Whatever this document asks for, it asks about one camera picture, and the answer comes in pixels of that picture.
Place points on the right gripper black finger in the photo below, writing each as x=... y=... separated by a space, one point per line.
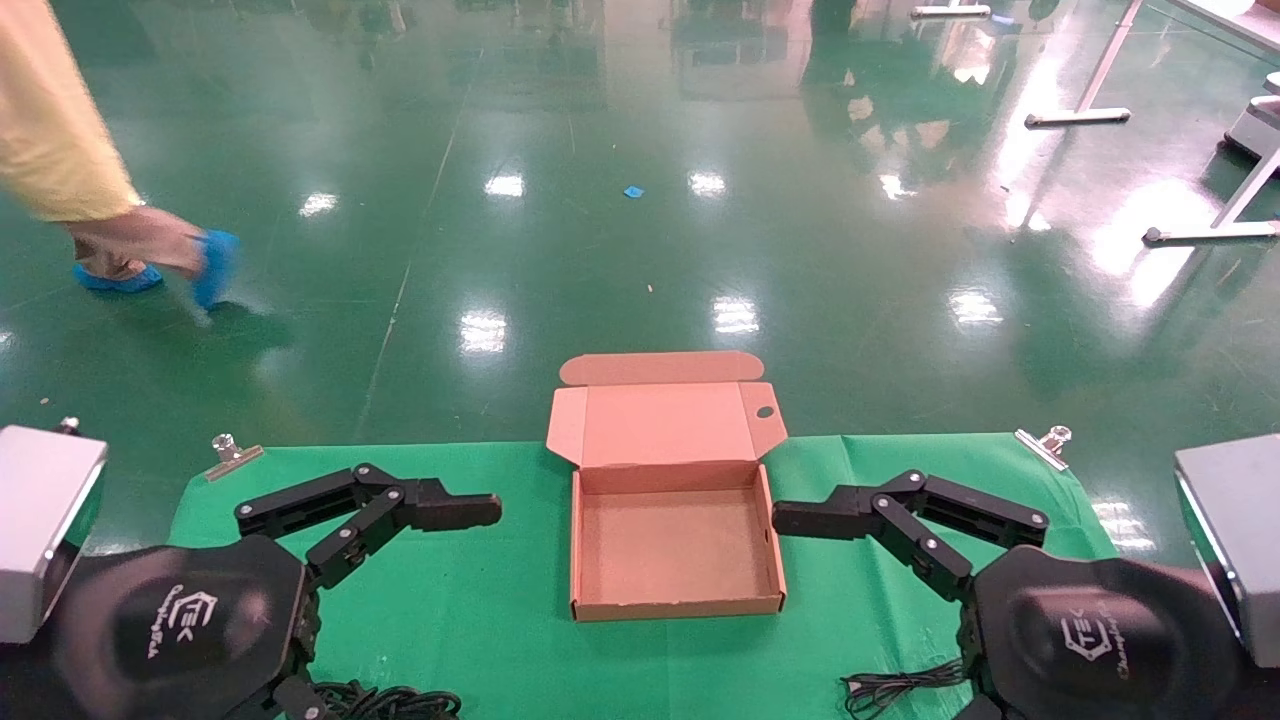
x=820 y=518

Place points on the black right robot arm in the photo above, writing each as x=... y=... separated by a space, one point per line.
x=1265 y=695

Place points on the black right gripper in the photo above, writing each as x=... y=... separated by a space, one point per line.
x=1100 y=640

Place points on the white table foot bar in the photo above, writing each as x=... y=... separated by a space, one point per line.
x=950 y=11

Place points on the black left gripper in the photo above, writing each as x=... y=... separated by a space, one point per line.
x=180 y=625

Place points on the person hand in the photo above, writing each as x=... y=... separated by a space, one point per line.
x=135 y=240

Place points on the silver binder clip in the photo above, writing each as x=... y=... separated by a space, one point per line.
x=68 y=426
x=1045 y=445
x=232 y=458

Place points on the white table top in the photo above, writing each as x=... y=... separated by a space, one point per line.
x=1240 y=18

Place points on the yellow sleeved person forearm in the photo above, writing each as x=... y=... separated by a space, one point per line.
x=50 y=110

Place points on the green table cloth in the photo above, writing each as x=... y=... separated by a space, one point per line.
x=480 y=620

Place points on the open brown cardboard box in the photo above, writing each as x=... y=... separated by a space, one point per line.
x=670 y=540

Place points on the white table frame leg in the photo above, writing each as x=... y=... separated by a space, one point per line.
x=1240 y=205
x=1090 y=105

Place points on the blue shoe cover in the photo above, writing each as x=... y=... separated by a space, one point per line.
x=125 y=281
x=217 y=262

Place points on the white machine base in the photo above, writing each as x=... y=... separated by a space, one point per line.
x=1258 y=125

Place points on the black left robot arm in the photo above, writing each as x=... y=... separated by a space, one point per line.
x=25 y=690

